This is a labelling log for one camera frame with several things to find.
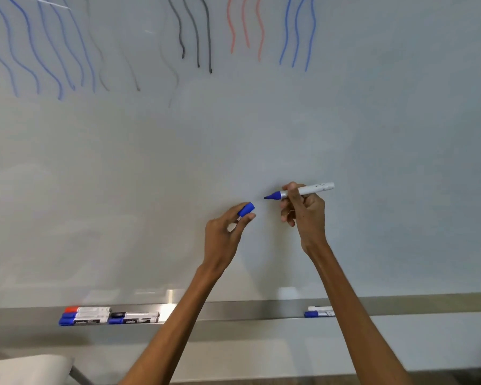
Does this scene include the person's right hand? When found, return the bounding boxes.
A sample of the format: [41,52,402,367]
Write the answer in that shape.
[280,182,328,257]

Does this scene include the person's left hand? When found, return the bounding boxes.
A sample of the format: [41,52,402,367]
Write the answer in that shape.
[203,202,257,278]

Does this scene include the blue whiteboard marker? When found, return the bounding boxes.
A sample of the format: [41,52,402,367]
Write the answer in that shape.
[263,182,336,201]

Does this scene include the person's left forearm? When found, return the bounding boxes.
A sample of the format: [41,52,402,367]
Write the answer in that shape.
[118,264,226,385]

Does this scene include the person's right forearm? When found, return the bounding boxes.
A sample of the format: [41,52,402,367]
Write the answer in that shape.
[304,241,414,385]

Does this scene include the metal marker tray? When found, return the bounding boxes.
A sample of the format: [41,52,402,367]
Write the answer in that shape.
[0,292,481,344]

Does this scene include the whiteboard with wavy lines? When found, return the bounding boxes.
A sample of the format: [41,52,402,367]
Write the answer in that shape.
[0,0,481,310]

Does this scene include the black-capped whiteboard marker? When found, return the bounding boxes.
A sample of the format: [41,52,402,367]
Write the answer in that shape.
[110,311,160,319]

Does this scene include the red-capped whiteboard marker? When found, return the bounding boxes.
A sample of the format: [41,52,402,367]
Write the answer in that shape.
[64,306,111,314]

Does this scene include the white chair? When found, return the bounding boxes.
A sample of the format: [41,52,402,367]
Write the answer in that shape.
[0,354,95,385]

